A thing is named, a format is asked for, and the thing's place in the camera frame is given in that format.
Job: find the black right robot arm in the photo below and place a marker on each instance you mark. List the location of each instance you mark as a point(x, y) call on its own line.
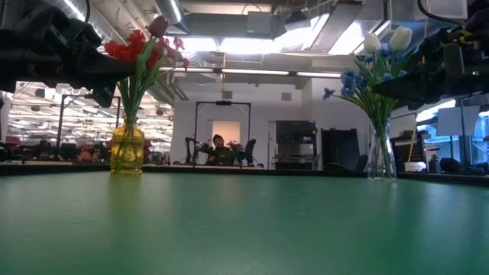
point(479, 15)

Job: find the white monitor back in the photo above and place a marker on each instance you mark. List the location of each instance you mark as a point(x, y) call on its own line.
point(458, 120)

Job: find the black gantry frame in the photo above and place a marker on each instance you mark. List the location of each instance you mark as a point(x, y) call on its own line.
point(223, 103)
point(59, 130)

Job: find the white board panel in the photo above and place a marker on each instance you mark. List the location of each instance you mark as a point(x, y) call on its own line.
point(405, 122)

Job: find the clear glass vase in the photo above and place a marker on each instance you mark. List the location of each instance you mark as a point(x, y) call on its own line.
point(376, 160)

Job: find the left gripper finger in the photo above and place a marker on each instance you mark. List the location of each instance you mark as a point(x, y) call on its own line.
point(109, 68)
point(104, 94)

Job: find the white tulip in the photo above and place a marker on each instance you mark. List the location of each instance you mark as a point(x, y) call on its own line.
point(372, 43)
point(400, 38)

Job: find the black cabinet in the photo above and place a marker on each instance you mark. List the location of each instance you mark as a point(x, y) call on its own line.
point(296, 131)

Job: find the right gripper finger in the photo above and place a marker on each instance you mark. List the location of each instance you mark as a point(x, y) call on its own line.
point(409, 86)
point(414, 103)

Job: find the person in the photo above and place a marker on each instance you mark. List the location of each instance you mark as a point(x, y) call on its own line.
point(221, 154)

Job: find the black panel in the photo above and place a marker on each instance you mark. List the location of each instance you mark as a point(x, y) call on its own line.
point(338, 145)

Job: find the yellow glass vase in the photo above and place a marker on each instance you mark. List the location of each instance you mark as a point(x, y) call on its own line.
point(127, 153)

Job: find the white container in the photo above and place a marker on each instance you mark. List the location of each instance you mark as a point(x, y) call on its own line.
point(415, 167)

